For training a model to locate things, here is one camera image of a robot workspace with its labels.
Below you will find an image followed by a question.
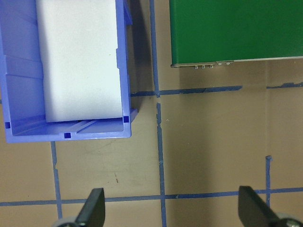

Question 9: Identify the white foam pad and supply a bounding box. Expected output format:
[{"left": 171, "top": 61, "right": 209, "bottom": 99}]
[{"left": 35, "top": 0, "right": 124, "bottom": 123}]

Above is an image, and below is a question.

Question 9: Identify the blue plastic storage bin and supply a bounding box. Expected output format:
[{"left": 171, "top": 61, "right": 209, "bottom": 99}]
[{"left": 0, "top": 0, "right": 139, "bottom": 144}]

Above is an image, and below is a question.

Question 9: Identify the green conveyor belt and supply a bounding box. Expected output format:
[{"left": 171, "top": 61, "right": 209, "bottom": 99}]
[{"left": 169, "top": 0, "right": 303, "bottom": 70}]

